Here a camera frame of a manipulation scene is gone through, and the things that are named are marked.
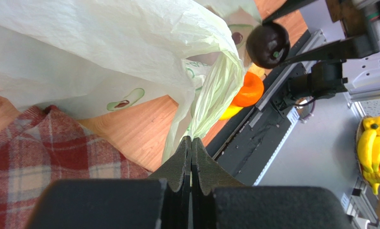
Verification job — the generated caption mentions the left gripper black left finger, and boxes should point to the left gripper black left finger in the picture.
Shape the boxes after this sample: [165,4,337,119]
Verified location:
[26,137,191,229]

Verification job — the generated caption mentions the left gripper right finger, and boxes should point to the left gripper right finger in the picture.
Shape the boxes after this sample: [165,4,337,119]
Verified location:
[191,139,352,229]

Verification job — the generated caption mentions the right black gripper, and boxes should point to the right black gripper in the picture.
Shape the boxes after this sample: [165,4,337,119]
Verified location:
[262,0,380,66]

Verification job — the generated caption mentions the dark fake plum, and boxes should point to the dark fake plum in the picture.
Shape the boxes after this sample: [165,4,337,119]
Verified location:
[246,22,291,69]

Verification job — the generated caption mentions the yellow fake banana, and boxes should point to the yellow fake banana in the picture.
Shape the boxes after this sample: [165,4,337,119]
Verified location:
[219,104,243,120]

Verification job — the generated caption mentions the orange fake fruit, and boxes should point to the orange fake fruit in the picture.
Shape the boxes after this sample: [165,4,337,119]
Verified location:
[231,72,264,107]

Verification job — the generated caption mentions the white plastic bag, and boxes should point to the white plastic bag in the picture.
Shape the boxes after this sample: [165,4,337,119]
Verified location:
[0,0,262,162]

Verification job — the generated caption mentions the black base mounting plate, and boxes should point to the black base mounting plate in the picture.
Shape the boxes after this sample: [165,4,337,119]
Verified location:
[206,62,315,187]

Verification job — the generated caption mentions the fruit basket in background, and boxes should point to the fruit basket in background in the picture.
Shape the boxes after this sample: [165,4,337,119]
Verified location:
[356,115,380,196]

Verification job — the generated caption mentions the red plaid cloth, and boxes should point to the red plaid cloth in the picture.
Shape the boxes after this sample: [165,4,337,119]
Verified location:
[0,106,148,229]

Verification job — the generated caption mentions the aluminium frame rail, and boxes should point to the aluminium frame rail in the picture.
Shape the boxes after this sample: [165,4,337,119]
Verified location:
[249,30,327,187]

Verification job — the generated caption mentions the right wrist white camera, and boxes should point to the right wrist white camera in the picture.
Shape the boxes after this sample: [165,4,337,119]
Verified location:
[343,41,380,102]

